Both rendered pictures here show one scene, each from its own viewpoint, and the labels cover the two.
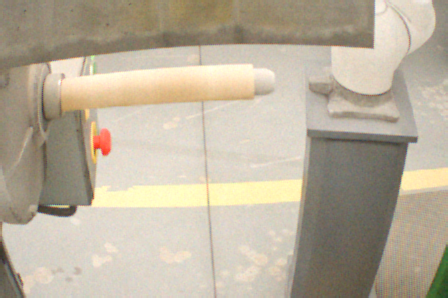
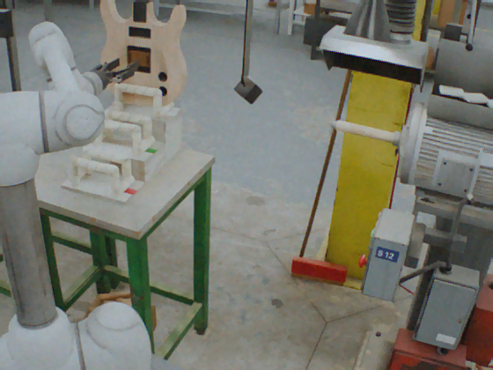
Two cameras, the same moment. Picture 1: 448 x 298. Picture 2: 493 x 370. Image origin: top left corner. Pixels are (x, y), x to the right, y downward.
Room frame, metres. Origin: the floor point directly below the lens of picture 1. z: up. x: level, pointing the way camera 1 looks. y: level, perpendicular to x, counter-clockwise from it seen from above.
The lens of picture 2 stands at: (2.13, 0.36, 1.94)
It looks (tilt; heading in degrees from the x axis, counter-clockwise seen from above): 30 degrees down; 203
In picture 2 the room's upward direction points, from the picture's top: 4 degrees clockwise
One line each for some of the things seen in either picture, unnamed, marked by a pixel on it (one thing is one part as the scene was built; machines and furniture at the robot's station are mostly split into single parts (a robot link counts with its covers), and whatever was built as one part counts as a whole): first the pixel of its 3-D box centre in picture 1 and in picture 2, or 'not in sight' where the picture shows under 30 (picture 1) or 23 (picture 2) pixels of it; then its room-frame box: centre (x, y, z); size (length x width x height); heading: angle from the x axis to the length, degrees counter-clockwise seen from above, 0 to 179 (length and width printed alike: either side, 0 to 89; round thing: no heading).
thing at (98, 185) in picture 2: not in sight; (102, 184); (0.78, -0.76, 0.94); 0.27 x 0.15 x 0.01; 97
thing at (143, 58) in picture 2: not in sight; (140, 58); (0.48, -0.80, 1.31); 0.10 x 0.03 x 0.05; 96
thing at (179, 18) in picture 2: not in sight; (174, 17); (0.46, -0.67, 1.48); 0.07 x 0.04 x 0.09; 96
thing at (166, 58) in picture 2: not in sight; (142, 53); (0.47, -0.80, 1.33); 0.35 x 0.04 x 0.40; 96
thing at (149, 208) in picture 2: not in sight; (114, 252); (0.68, -0.82, 0.55); 0.62 x 0.58 x 0.76; 93
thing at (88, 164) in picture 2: not in sight; (92, 165); (0.83, -0.76, 1.04); 0.20 x 0.03 x 0.03; 96
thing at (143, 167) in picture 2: not in sight; (122, 156); (0.63, -0.78, 0.98); 0.27 x 0.16 x 0.09; 97
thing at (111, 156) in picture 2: not in sight; (106, 155); (0.75, -0.77, 1.04); 0.20 x 0.03 x 0.03; 96
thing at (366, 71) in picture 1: (367, 35); (115, 343); (1.33, -0.32, 0.87); 0.18 x 0.16 x 0.22; 134
